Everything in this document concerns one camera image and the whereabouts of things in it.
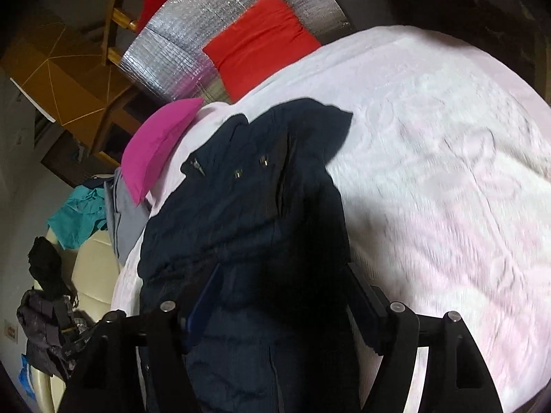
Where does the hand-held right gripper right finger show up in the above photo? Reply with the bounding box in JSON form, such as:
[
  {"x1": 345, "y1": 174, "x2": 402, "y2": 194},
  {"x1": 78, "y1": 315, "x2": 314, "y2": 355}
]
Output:
[{"x1": 345, "y1": 262, "x2": 504, "y2": 413}]

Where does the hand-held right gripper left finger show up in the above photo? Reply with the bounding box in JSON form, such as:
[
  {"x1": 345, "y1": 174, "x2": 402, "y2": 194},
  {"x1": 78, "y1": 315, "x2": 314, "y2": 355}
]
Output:
[{"x1": 58, "y1": 262, "x2": 225, "y2": 413}]

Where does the navy puffer jacket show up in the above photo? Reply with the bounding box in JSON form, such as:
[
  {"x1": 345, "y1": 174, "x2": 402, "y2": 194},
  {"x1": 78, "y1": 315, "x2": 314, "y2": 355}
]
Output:
[{"x1": 137, "y1": 98, "x2": 380, "y2": 413}]

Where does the grey garment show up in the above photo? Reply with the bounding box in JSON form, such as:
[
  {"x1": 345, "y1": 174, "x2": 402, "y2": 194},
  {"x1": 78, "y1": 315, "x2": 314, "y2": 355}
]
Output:
[{"x1": 103, "y1": 168, "x2": 151, "y2": 265}]

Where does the cream sofa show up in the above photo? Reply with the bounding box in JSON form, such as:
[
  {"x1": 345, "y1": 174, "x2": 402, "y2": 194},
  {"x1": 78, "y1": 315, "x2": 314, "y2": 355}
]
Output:
[{"x1": 30, "y1": 228, "x2": 125, "y2": 413}]

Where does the teal garment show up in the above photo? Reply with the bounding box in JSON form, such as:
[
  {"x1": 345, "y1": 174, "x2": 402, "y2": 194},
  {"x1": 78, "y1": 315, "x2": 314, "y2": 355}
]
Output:
[{"x1": 47, "y1": 185, "x2": 110, "y2": 250}]

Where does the pale pink embossed blanket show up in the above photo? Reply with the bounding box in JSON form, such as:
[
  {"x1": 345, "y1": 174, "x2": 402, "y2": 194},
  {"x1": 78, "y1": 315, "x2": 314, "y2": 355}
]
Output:
[{"x1": 110, "y1": 26, "x2": 551, "y2": 413}]

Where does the black cloth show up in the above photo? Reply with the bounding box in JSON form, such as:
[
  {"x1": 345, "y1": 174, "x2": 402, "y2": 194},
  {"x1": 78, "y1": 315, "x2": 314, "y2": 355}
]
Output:
[{"x1": 28, "y1": 236, "x2": 78, "y2": 306}]

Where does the black and grey bag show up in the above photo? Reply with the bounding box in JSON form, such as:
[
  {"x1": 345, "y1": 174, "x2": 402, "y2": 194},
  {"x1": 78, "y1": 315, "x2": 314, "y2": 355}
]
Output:
[{"x1": 16, "y1": 288, "x2": 97, "y2": 381}]

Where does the magenta pillow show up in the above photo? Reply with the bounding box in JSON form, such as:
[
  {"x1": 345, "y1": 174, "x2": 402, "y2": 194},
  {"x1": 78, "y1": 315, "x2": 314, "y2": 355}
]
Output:
[{"x1": 121, "y1": 97, "x2": 205, "y2": 206}]

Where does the blue plastic item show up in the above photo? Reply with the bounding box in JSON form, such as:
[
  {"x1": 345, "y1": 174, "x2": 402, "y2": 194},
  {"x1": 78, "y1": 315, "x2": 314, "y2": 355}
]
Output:
[{"x1": 18, "y1": 353, "x2": 37, "y2": 396}]

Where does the red pillow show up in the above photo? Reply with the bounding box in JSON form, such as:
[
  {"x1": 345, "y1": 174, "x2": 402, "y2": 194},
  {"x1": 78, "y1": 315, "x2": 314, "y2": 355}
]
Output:
[{"x1": 202, "y1": 0, "x2": 323, "y2": 100}]

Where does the silver foil mat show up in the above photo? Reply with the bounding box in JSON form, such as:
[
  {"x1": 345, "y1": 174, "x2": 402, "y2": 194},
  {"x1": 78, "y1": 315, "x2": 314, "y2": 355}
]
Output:
[{"x1": 118, "y1": 0, "x2": 351, "y2": 105}]

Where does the yellow wooden chair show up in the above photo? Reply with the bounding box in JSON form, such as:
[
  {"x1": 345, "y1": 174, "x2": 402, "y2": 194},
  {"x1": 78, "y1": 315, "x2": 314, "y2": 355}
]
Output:
[{"x1": 101, "y1": 0, "x2": 141, "y2": 67}]

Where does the dark wooden furniture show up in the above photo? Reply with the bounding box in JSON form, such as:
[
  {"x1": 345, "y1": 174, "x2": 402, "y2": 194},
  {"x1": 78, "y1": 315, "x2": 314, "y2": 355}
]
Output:
[{"x1": 327, "y1": 0, "x2": 551, "y2": 108}]

